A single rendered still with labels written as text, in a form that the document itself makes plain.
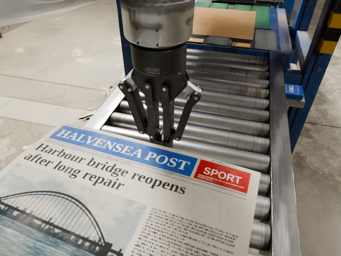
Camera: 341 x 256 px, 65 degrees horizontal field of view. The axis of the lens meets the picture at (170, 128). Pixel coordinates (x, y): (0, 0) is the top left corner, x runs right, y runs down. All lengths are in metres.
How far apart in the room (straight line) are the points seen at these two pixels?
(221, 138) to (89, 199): 0.49
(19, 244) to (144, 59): 0.24
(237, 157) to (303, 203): 1.07
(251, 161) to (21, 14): 0.58
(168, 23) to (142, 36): 0.03
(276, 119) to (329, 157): 1.26
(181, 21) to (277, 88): 0.69
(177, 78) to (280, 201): 0.36
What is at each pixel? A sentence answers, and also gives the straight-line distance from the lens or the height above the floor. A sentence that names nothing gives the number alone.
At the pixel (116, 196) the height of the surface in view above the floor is 1.03.
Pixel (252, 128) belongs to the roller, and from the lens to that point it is 0.77.
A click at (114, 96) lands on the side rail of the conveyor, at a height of 0.80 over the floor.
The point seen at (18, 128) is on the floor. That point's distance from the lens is 2.29.
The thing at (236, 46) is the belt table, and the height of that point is 0.80.
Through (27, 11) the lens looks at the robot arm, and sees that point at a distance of 0.21.
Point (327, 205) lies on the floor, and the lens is 1.76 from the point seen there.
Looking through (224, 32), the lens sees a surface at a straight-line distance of 1.41.
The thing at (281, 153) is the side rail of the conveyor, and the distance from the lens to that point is 0.71.
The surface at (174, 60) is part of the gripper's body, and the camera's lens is 0.34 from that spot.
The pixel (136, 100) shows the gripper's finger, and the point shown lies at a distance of 0.42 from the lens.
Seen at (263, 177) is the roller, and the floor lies 0.80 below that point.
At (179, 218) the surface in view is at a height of 1.03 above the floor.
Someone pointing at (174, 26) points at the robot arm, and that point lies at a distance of 0.32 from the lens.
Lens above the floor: 1.26
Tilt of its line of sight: 39 degrees down
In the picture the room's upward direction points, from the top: straight up
